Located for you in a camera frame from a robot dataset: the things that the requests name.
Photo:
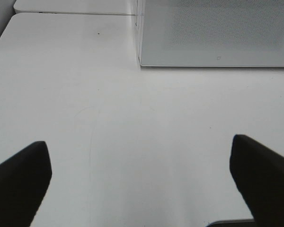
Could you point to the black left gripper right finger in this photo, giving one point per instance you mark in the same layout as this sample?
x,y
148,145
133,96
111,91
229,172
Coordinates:
x,y
258,173

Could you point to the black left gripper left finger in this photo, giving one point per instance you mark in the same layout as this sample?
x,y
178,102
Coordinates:
x,y
24,180

